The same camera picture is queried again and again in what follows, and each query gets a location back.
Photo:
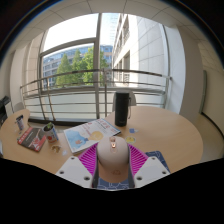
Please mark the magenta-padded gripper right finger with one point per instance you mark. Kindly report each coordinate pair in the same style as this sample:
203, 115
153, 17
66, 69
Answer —
151, 168

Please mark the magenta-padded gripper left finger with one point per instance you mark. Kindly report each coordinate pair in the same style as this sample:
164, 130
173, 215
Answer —
74, 168

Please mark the beige pink computer mouse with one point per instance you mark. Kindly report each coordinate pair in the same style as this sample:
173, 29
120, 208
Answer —
112, 155

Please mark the small golden trinket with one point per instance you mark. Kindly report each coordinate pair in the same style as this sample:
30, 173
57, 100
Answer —
55, 148

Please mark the round yellow sticker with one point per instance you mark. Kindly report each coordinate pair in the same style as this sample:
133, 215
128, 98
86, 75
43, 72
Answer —
130, 140

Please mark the magazine with blue illustration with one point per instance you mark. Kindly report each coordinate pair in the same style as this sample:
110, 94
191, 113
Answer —
87, 135

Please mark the small cup with plant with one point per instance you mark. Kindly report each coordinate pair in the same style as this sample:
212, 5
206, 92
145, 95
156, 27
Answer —
51, 133

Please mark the small blue sticker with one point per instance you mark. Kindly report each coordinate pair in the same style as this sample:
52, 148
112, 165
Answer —
132, 130

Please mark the red and black book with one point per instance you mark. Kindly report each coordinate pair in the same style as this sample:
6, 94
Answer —
31, 139

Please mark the black insulated drink bottle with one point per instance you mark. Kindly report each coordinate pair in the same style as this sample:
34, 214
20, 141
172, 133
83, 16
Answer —
121, 110

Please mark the small dark printed can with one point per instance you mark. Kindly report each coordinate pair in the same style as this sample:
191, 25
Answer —
20, 123

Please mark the white chair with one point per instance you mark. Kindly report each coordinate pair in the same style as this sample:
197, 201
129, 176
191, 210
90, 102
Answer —
133, 100

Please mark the metal balcony railing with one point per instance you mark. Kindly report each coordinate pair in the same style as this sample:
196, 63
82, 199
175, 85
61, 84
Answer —
66, 83

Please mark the black device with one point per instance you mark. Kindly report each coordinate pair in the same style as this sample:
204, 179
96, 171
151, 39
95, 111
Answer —
4, 108

